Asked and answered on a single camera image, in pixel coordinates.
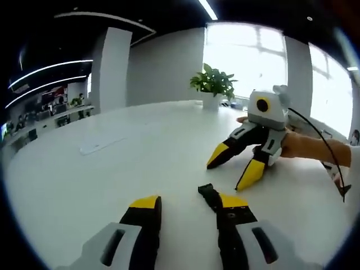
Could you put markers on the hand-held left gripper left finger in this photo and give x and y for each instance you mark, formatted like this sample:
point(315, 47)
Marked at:
point(135, 242)

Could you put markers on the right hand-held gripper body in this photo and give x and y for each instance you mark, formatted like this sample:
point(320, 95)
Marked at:
point(267, 108)

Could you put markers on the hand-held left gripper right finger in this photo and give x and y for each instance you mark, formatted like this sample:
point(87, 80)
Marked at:
point(242, 242)

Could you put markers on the black pronged plastic buckle part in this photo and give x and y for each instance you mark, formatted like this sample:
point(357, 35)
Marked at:
point(215, 202)

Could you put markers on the black socket plastic buckle part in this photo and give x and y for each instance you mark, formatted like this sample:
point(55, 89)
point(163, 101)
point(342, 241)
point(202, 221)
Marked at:
point(205, 189)

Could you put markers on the person's right hand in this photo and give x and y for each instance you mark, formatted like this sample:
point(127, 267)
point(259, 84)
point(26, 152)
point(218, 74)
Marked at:
point(295, 144)

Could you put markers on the green potted plant white pot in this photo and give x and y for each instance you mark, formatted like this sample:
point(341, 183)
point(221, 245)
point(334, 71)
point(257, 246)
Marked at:
point(212, 81)

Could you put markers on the ceiling light strip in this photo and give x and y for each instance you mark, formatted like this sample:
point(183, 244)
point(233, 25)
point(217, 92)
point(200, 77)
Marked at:
point(208, 9)

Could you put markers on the white office desk row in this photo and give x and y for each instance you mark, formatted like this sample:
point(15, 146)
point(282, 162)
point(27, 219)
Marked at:
point(76, 109)

